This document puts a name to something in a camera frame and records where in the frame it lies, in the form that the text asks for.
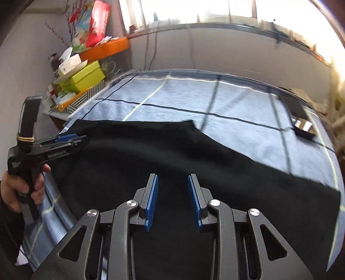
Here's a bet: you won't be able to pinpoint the white plastic hanger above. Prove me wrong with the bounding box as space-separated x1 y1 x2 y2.
102 61 122 79

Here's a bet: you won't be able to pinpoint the window frame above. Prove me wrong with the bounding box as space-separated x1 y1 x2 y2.
121 0 333 65

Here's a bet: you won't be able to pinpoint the person's left hand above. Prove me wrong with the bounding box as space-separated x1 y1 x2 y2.
1 163 52 212

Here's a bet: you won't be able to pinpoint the black white striped box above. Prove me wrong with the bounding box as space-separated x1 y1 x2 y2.
51 79 105 115

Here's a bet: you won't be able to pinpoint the dry flower branches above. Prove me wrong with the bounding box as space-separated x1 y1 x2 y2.
44 1 93 50

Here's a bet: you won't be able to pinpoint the green white printed carton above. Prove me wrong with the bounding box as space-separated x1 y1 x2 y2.
71 3 96 53

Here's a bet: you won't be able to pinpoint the black wall cable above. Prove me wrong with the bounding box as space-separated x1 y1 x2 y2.
145 24 159 72

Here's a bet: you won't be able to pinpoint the black pants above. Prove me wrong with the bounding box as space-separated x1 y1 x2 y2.
44 118 341 280

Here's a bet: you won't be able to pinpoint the red carton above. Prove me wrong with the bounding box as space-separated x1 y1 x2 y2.
86 0 111 47

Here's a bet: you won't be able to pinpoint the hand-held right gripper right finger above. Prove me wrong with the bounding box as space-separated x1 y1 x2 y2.
188 174 314 280

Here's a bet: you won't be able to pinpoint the black smartphone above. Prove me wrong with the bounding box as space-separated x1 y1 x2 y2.
279 94 316 140

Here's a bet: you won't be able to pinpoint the orange box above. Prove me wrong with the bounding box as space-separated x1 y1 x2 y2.
79 36 131 62

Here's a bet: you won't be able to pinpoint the wooden bedside table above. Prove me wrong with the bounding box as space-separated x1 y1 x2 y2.
50 110 72 132

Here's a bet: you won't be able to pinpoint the white plate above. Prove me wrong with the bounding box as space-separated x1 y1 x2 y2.
52 61 89 84

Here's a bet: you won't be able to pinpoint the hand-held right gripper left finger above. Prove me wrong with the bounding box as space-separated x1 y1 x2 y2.
31 174 159 280

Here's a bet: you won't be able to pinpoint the white tissue box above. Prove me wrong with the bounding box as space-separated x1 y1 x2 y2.
58 54 83 76

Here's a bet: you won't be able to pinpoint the blue plaid blanket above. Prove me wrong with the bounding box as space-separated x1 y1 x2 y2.
16 68 339 272

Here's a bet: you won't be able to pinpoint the orange plastic shoehorn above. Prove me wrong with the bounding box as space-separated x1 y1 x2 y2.
55 93 84 112

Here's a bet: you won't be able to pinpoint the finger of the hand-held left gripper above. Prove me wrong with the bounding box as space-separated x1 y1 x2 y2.
40 134 78 146
38 136 90 157

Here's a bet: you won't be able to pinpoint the lime green box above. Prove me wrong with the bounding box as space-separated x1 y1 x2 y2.
58 61 106 93

